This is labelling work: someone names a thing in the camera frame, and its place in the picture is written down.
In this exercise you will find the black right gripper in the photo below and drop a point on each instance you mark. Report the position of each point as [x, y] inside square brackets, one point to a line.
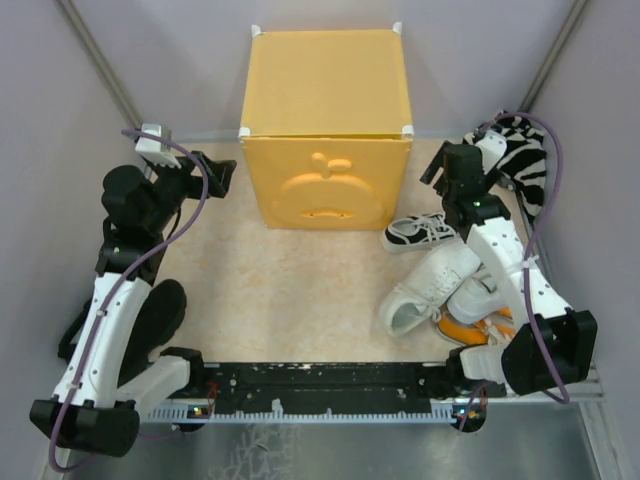
[439, 183]

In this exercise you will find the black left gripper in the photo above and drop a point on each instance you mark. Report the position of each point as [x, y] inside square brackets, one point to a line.
[218, 175]

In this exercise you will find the white sneaker one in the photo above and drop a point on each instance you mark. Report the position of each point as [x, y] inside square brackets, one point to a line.
[434, 279]
[475, 299]

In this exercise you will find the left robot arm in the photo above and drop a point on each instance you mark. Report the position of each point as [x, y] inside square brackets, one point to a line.
[109, 385]

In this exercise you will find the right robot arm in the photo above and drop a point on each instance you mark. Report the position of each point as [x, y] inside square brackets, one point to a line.
[554, 343]

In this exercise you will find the yellow plastic shoe cabinet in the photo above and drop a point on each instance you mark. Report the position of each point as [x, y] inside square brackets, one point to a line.
[327, 84]

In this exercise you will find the zebra striped cloth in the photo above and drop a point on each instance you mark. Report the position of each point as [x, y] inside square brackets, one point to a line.
[524, 161]

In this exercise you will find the orange sneaker near one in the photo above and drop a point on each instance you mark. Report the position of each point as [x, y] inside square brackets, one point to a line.
[495, 329]

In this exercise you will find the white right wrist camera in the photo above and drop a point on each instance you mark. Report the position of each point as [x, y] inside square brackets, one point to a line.
[492, 147]

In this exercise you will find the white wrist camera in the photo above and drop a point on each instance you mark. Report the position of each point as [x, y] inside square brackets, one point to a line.
[492, 147]
[153, 151]

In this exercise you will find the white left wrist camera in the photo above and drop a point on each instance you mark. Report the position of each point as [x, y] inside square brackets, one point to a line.
[153, 151]

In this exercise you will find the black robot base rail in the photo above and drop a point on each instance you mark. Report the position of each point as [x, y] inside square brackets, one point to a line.
[319, 393]

